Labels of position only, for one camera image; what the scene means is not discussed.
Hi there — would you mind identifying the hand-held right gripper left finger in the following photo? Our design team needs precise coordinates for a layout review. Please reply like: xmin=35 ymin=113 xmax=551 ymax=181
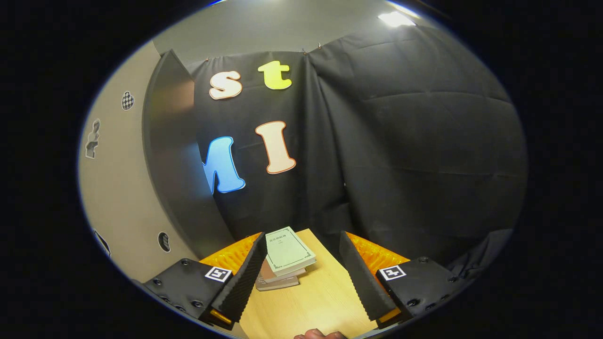
xmin=143 ymin=232 xmax=269 ymax=330

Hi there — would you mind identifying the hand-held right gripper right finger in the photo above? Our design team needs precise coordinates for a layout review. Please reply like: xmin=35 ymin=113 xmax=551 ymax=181
xmin=339 ymin=230 xmax=468 ymax=326

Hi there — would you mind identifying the dark grey cabinet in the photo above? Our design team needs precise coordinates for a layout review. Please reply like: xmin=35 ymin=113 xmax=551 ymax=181
xmin=143 ymin=48 xmax=235 ymax=258

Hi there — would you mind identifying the grey-brown paperback book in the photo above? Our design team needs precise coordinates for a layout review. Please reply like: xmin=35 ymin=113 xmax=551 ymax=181
xmin=255 ymin=274 xmax=300 ymax=292

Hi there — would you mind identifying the brown paperback book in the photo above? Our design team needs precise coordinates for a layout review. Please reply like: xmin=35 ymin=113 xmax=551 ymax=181
xmin=259 ymin=259 xmax=307 ymax=285

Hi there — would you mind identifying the green paperback book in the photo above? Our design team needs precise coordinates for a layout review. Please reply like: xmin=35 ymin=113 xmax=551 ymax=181
xmin=265 ymin=226 xmax=317 ymax=277

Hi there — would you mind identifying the black backdrop cloth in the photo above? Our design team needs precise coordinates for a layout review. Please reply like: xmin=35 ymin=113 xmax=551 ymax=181
xmin=186 ymin=26 xmax=528 ymax=283

